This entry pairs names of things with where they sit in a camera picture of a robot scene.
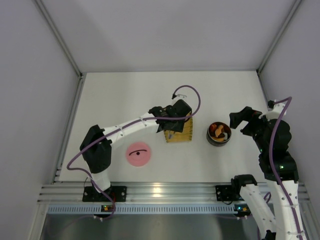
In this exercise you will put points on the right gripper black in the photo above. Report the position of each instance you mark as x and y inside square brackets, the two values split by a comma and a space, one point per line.
[249, 121]

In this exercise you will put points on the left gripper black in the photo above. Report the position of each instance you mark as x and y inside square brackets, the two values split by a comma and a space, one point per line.
[172, 126]

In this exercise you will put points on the salmon slice toy food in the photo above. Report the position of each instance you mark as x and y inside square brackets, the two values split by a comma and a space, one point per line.
[218, 131]

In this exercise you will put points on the pink round lid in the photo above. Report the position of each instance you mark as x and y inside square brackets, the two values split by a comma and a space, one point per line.
[138, 154]

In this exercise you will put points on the metal tongs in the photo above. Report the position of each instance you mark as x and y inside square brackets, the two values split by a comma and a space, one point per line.
[170, 134]

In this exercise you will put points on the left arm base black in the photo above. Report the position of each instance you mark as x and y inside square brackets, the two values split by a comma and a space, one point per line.
[116, 193]

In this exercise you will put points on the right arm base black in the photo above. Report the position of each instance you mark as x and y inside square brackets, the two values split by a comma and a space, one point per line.
[227, 194]

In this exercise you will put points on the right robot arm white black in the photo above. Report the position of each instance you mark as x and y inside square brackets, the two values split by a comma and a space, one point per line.
[272, 136]

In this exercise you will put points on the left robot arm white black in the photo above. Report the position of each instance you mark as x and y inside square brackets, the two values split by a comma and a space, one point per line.
[99, 143]

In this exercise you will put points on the round steel lunch box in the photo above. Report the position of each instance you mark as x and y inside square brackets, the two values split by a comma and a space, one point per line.
[225, 137]

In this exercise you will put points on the bamboo woven tray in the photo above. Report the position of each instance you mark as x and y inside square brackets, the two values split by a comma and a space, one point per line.
[180, 137]

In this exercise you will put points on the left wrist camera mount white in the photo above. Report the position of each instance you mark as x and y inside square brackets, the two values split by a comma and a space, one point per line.
[177, 95]

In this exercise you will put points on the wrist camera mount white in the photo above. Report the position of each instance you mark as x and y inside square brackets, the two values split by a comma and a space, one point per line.
[274, 109]
[177, 95]

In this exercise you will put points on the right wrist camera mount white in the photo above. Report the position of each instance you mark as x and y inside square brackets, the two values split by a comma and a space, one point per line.
[274, 109]

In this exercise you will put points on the aluminium rail frame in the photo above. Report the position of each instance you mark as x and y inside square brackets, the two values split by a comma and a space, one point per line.
[141, 198]

